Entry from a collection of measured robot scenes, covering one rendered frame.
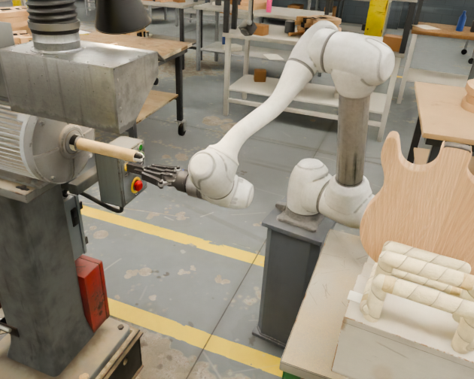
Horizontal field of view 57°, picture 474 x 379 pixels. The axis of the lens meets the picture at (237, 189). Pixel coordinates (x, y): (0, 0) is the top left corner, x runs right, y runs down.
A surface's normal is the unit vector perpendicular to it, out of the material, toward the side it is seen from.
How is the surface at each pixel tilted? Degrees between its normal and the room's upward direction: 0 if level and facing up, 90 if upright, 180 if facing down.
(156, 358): 0
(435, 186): 90
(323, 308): 0
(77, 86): 90
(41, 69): 90
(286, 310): 90
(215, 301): 0
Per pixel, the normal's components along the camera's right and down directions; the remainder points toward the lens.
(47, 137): 0.88, 0.22
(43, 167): 0.65, 0.54
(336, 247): 0.04, -0.86
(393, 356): -0.43, 0.44
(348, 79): -0.56, 0.66
